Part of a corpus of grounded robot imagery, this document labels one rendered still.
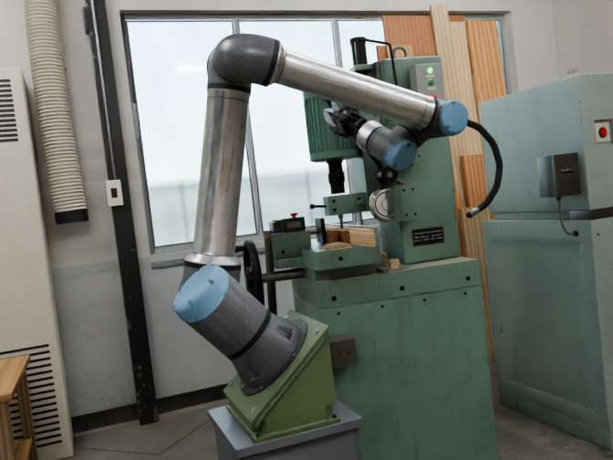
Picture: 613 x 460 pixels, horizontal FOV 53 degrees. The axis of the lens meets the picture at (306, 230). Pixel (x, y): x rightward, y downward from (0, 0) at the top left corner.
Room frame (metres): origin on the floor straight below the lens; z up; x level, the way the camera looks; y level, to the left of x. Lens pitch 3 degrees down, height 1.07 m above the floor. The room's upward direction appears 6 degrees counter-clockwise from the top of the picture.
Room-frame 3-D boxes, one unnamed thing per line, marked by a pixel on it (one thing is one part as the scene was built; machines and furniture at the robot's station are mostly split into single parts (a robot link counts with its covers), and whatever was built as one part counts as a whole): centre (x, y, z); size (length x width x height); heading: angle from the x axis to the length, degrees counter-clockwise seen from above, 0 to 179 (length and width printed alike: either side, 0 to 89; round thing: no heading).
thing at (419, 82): (2.15, -0.47, 1.40); 0.10 x 0.06 x 0.16; 103
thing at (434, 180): (2.28, -0.41, 1.16); 0.22 x 0.22 x 0.72; 13
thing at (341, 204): (2.22, -0.15, 1.03); 0.14 x 0.07 x 0.09; 103
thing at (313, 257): (2.23, -0.01, 0.87); 0.61 x 0.30 x 0.06; 13
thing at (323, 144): (2.21, -0.13, 1.35); 0.18 x 0.18 x 0.31
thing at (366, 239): (2.18, -0.14, 0.92); 0.59 x 0.02 x 0.04; 13
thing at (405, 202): (2.10, -0.34, 1.02); 0.09 x 0.07 x 0.12; 13
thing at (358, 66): (2.24, -0.26, 1.54); 0.08 x 0.08 x 0.17; 13
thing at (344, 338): (1.93, -0.05, 0.58); 0.12 x 0.08 x 0.08; 103
